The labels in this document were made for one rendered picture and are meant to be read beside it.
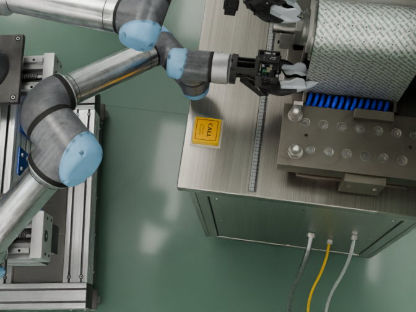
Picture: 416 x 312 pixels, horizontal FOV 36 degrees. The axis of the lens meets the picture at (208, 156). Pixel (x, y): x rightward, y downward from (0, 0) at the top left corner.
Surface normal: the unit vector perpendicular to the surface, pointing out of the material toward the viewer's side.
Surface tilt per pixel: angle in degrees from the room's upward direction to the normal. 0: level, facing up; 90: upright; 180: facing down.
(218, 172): 0
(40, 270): 0
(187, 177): 0
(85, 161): 86
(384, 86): 90
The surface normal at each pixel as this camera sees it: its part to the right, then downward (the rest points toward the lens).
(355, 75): -0.14, 0.95
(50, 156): -0.37, 0.21
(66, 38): -0.06, -0.28
